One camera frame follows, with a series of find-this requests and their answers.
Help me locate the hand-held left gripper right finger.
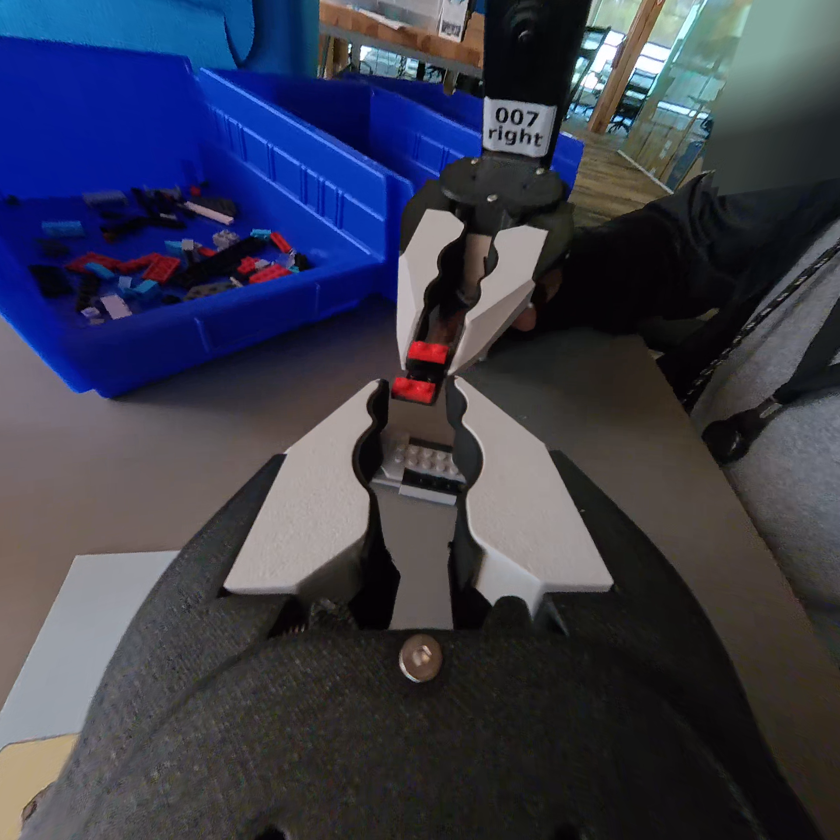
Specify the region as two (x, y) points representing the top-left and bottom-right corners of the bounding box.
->
(446, 377), (614, 624)

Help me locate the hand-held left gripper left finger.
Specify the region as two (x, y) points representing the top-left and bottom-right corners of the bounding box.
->
(223, 379), (401, 624)

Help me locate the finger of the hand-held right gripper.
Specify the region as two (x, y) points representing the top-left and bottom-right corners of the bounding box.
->
(395, 209), (468, 371)
(453, 226), (551, 378)

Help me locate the grey desk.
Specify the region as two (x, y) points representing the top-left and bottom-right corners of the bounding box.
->
(0, 292), (840, 840)

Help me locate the brick instruction booklet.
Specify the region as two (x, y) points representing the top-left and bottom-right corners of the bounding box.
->
(0, 551), (181, 831)

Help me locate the pile of loose bricks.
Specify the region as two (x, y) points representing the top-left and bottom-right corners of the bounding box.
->
(0, 185), (315, 327)

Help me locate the blue felt bag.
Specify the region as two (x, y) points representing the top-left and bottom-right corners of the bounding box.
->
(0, 0), (320, 76)

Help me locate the dashed black cord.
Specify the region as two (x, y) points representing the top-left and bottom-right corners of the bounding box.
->
(682, 239), (840, 411)

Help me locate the person's grey shirt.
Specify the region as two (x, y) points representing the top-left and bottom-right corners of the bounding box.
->
(692, 217), (840, 651)

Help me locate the person's right hand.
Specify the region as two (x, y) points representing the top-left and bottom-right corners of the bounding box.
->
(508, 268), (568, 337)

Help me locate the grey brick model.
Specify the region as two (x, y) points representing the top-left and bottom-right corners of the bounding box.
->
(371, 427), (468, 508)

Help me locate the black lanyard strap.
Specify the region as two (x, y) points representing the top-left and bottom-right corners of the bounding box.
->
(702, 315), (840, 463)

